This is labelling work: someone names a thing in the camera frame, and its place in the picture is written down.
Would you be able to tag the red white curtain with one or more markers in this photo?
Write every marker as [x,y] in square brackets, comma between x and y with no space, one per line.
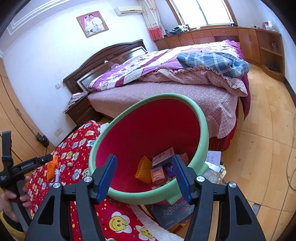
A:
[152,19]

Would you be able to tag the red green trash bin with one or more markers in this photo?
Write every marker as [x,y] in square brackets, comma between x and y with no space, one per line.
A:
[146,129]

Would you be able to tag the red smiley flower blanket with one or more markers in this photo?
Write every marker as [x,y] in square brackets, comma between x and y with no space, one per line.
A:
[118,221]

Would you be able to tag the framed wedding photo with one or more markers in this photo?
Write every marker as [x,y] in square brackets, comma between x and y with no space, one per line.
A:
[92,23]

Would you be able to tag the white air conditioner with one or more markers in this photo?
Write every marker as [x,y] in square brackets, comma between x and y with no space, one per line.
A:
[127,10]

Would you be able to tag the wooden wardrobe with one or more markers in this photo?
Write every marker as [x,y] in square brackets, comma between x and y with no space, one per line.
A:
[15,119]

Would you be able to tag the wooden window cabinet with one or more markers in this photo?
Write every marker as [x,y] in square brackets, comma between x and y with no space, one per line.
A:
[263,48]

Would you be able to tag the clothes on nightstand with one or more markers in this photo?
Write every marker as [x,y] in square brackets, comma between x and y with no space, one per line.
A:
[74,98]

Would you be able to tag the blue plaid cloth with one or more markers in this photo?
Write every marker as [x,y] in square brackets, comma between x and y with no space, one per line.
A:
[223,63]

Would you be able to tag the clothes pile on cabinet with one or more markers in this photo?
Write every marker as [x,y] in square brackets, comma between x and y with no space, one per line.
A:
[178,30]

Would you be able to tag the dark wooden bed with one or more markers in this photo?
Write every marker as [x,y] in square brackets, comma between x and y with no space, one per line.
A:
[218,96]

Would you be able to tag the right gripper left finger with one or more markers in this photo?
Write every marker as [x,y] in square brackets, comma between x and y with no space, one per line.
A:
[52,220]

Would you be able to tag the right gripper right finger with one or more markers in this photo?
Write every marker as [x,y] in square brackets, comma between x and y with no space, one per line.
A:
[236,219]

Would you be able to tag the blue curved plastic piece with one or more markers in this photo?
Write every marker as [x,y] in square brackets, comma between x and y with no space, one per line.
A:
[57,177]

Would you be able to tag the purple floral quilt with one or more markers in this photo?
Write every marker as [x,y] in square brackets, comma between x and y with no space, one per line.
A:
[142,65]

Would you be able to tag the yellow foam fruit net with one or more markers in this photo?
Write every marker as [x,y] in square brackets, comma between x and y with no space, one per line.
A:
[144,170]

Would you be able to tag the papers on floor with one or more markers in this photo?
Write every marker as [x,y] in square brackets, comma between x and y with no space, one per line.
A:
[217,170]

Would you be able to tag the black charger on wardrobe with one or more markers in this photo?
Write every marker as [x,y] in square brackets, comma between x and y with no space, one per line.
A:
[43,140]

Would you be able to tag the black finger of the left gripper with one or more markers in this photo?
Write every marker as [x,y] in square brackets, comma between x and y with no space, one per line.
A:
[31,164]

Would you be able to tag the purple snack wrapper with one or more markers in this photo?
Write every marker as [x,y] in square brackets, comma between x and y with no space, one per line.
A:
[169,170]

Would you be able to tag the pink cardboard box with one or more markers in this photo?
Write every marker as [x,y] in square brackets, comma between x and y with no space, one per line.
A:
[163,158]

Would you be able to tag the yellow sleeve forearm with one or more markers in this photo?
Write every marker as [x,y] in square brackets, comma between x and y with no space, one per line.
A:
[11,228]

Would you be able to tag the dark wooden nightstand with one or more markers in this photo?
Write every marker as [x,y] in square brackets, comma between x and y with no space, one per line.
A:
[82,111]

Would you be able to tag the orange cardboard box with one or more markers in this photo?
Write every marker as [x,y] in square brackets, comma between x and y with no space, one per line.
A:
[158,176]

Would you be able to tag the dark book on floor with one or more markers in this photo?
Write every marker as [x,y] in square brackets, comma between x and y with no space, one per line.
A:
[169,215]

